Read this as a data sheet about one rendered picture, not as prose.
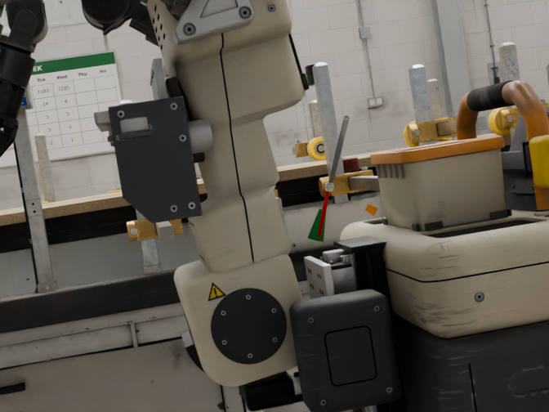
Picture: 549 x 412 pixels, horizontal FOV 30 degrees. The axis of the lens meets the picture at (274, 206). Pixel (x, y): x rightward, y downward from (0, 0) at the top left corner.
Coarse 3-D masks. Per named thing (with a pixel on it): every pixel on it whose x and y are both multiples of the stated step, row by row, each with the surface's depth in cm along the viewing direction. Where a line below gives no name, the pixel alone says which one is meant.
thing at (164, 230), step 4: (156, 224) 243; (160, 224) 237; (164, 224) 235; (168, 224) 232; (156, 228) 251; (160, 228) 226; (164, 228) 226; (168, 228) 226; (160, 232) 226; (164, 232) 226; (168, 232) 226; (172, 232) 227; (160, 236) 226; (164, 236) 226; (168, 236) 227; (172, 236) 227
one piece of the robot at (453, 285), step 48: (480, 96) 155; (528, 96) 141; (384, 240) 148; (432, 240) 130; (480, 240) 128; (528, 240) 128; (384, 288) 147; (432, 288) 127; (480, 288) 127; (528, 288) 128; (432, 336) 133; (480, 336) 129; (528, 336) 129; (432, 384) 131; (480, 384) 128; (528, 384) 130
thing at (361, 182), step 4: (360, 176) 257; (364, 176) 253; (368, 176) 249; (372, 176) 246; (376, 176) 242; (352, 180) 256; (356, 180) 252; (360, 180) 247; (364, 180) 243; (368, 180) 239; (372, 180) 236; (376, 180) 232; (352, 184) 257; (356, 184) 252; (360, 184) 248; (364, 184) 244; (368, 184) 240; (372, 184) 236; (376, 184) 233; (352, 188) 258; (356, 188) 253; (360, 188) 249; (364, 188) 244; (368, 188) 240; (372, 188) 237; (376, 188) 233
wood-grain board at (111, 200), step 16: (320, 160) 346; (368, 160) 279; (288, 176) 276; (304, 176) 277; (16, 208) 322; (48, 208) 267; (64, 208) 268; (80, 208) 268; (96, 208) 269; (0, 224) 266
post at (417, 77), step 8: (408, 72) 266; (416, 72) 263; (424, 72) 263; (416, 80) 263; (424, 80) 263; (416, 88) 263; (424, 88) 263; (416, 96) 263; (424, 96) 263; (416, 104) 264; (424, 104) 263; (416, 112) 265; (424, 112) 263; (416, 120) 266; (424, 120) 264; (432, 120) 264; (424, 144) 264
